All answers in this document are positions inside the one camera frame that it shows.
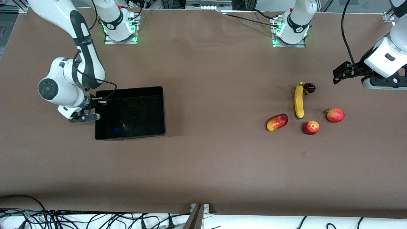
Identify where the black plastic tray box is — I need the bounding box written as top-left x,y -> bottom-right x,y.
94,86 -> 166,141

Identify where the white power strip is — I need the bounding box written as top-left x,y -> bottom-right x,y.
186,0 -> 232,9

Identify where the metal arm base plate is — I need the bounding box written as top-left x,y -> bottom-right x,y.
272,17 -> 306,48
104,13 -> 138,45

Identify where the small red apple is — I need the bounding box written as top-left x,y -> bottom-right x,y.
302,121 -> 320,135

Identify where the grey metal pole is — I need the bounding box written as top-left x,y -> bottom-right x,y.
182,204 -> 204,229

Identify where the red yellow mango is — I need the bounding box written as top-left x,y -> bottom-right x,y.
266,114 -> 289,132

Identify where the yellow banana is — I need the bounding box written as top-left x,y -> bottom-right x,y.
294,82 -> 305,119

